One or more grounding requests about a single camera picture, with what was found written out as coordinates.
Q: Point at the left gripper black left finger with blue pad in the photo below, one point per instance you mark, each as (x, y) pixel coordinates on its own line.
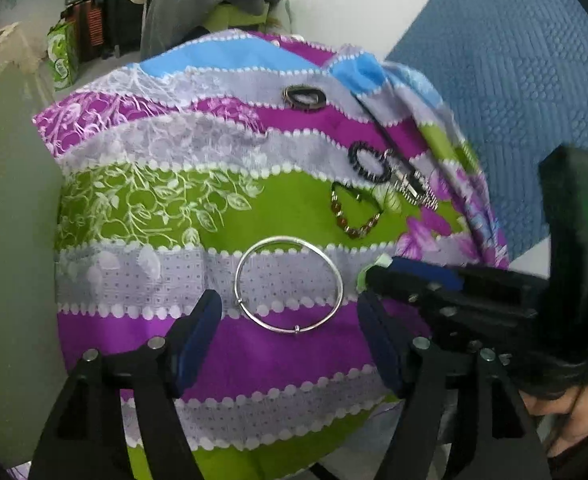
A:
(84, 436)

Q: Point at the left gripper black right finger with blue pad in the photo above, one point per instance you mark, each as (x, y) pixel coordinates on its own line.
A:
(492, 435)

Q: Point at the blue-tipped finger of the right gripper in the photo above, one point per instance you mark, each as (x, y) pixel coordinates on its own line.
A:
(442, 275)

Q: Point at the silver bangle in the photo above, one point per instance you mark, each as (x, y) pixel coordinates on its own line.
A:
(282, 273)

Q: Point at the patterned woven bangle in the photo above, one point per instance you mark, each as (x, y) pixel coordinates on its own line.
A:
(304, 98)

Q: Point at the person's right hand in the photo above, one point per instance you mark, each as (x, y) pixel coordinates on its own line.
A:
(573, 404)

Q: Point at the green white cardboard box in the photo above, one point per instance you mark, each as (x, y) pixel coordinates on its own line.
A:
(32, 370)

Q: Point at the colourful striped floral cloth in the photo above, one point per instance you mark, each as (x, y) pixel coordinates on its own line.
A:
(174, 166)

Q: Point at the blue quilted cushion right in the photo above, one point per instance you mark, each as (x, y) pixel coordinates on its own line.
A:
(515, 74)

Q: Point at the green stool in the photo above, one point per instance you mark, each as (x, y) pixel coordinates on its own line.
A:
(226, 16)

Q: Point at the green shopping bag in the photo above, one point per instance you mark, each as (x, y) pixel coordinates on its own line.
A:
(62, 54)

